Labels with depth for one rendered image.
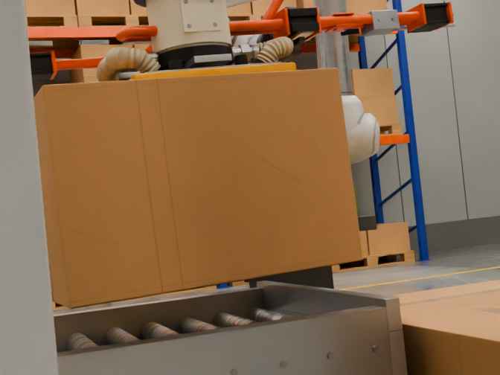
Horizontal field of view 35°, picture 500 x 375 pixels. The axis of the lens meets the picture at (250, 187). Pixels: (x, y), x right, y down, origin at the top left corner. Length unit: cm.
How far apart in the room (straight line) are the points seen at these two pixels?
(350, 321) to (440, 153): 1078
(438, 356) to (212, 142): 58
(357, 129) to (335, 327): 107
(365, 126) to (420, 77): 978
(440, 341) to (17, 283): 108
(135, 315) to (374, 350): 72
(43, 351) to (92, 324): 142
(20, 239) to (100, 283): 92
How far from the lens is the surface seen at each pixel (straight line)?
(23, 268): 55
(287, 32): 178
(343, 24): 185
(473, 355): 144
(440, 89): 1234
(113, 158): 147
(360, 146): 241
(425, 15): 195
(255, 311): 202
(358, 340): 147
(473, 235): 1226
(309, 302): 180
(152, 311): 200
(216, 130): 154
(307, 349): 143
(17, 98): 56
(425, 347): 157
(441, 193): 1214
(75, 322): 197
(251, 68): 161
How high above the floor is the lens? 79
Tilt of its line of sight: 2 degrees up
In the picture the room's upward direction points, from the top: 6 degrees counter-clockwise
